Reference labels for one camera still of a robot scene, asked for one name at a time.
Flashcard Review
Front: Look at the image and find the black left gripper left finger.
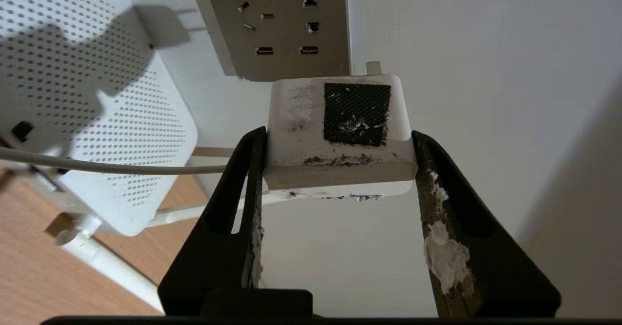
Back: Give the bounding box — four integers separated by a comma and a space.
158, 127, 267, 316

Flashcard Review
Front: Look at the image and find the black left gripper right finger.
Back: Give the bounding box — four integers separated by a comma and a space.
412, 131, 562, 317

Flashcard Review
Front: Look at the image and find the white adapter cable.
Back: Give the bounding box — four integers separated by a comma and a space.
0, 146, 229, 176

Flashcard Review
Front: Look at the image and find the white power adapter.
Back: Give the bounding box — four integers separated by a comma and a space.
264, 62, 418, 200

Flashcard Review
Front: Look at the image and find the white router with antennas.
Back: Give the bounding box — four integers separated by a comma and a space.
0, 0, 234, 313

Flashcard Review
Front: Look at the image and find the grey wall socket plate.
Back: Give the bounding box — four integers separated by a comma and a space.
187, 0, 351, 82

